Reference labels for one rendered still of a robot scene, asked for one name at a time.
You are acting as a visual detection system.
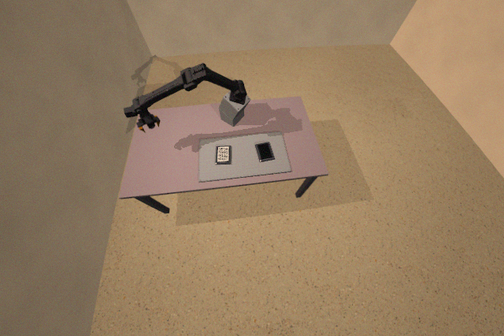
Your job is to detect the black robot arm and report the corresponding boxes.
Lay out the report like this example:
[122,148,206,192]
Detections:
[124,63,247,129]

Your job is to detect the white well plate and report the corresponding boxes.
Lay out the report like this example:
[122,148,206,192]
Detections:
[217,147,229,162]

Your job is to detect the white perforated plate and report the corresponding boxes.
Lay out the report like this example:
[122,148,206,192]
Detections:
[198,131,291,183]

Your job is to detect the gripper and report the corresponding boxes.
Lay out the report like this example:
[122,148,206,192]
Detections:
[136,114,160,133]

